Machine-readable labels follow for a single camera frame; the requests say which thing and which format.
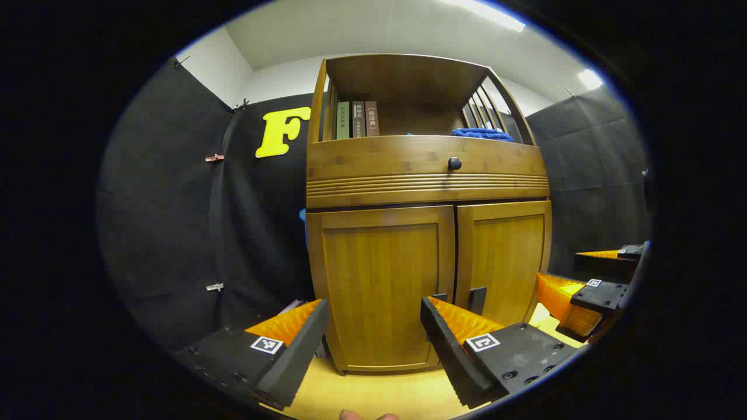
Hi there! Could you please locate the wooden shoe cabinet door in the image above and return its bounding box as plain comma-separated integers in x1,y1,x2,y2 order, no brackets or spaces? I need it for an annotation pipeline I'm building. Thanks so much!
308,204,456,372
455,200,553,327

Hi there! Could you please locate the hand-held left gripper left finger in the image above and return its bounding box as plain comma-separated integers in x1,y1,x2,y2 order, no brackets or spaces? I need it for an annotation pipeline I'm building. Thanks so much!
175,299,330,411

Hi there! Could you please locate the black backdrop cloth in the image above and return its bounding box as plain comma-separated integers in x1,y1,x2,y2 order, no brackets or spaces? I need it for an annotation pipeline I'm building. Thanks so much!
96,58,651,356

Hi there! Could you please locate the long ceiling light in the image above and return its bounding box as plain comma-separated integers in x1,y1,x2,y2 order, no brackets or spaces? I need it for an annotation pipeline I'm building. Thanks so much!
444,0,526,33

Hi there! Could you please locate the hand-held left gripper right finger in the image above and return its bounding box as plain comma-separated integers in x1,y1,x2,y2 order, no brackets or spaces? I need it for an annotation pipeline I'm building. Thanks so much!
420,296,587,409

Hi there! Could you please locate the wooden double-door shoe cabinet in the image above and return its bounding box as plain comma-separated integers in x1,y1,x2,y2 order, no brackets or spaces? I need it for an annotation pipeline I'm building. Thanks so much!
303,54,553,375

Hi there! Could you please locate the blue cloth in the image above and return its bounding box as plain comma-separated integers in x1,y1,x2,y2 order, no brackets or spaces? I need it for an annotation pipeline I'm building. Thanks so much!
452,128,514,142

